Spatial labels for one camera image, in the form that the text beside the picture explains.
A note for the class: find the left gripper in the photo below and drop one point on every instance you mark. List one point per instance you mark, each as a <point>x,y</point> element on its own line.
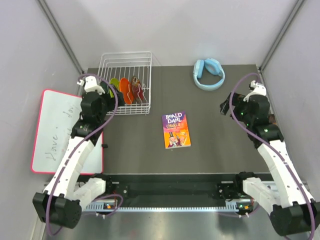
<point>111,101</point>

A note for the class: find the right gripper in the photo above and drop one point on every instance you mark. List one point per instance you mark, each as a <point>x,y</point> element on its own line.
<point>237,101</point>

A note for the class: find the lime green plate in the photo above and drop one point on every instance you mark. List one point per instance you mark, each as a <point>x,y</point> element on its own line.
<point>115,82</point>

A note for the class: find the orange plate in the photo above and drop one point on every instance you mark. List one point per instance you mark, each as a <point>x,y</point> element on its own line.
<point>125,89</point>

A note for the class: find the red floral plate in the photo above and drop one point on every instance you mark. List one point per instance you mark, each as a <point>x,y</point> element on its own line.
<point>137,90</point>

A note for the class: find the white wire dish rack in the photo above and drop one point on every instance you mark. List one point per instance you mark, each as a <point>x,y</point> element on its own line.
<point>130,73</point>

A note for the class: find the dark teal plate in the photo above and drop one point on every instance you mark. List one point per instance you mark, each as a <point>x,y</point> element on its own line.
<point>105,88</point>

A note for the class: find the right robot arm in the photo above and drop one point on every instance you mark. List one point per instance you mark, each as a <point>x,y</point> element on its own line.
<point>292,210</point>

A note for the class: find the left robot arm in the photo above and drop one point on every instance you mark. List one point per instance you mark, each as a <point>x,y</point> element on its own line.
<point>61,203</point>

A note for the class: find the dark cover paperback book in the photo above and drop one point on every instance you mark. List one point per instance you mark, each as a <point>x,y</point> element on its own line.
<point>272,119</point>

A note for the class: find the pink framed whiteboard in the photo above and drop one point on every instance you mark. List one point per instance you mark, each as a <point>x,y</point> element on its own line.
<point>58,113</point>

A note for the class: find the light blue headphones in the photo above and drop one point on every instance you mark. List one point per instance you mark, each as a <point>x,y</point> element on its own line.
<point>214,68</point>

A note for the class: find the Roald Dahl paperback book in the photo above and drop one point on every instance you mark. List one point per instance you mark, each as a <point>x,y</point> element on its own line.
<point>175,130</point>

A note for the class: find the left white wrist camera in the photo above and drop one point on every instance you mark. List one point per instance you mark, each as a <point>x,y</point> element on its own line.
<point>90,84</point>

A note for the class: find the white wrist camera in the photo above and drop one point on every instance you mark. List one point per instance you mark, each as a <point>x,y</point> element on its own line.
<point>90,84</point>
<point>256,88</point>

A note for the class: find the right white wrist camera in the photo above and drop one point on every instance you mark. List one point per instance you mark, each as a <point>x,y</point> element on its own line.
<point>256,88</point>

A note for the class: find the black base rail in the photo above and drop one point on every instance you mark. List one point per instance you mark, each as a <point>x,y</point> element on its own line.
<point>216,186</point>

